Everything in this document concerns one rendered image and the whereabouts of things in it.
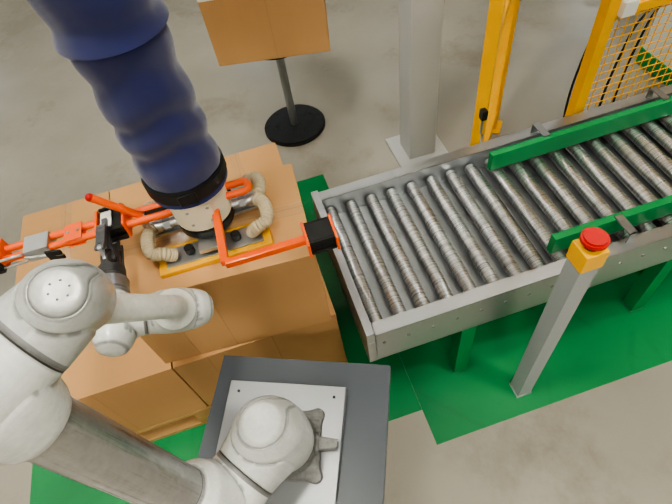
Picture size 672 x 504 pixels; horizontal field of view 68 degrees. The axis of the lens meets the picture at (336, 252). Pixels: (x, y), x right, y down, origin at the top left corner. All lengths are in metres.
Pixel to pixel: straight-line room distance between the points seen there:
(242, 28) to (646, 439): 2.55
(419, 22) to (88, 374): 2.01
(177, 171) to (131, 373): 0.86
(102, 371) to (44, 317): 1.26
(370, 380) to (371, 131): 2.08
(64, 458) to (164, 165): 0.70
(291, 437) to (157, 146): 0.72
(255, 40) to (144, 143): 1.64
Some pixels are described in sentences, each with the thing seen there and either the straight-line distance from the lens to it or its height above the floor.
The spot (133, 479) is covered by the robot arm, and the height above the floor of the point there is 1.24.
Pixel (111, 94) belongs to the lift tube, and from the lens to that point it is 1.18.
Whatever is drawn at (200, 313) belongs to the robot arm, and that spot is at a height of 1.04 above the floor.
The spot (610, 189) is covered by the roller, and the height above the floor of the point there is 0.54.
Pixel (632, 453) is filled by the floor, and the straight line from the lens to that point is 2.33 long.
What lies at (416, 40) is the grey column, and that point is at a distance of 2.56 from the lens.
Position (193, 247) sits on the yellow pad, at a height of 0.99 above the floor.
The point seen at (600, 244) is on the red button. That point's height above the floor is 1.04.
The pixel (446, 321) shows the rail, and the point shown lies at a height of 0.52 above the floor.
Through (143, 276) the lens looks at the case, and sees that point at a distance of 1.56.
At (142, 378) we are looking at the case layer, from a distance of 1.88.
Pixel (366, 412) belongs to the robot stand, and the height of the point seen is 0.75.
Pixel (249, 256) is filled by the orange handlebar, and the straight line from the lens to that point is 1.30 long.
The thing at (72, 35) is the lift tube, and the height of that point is 1.64.
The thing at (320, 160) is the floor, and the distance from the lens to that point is 3.08.
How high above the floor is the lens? 2.09
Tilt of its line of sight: 53 degrees down
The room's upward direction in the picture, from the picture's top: 11 degrees counter-clockwise
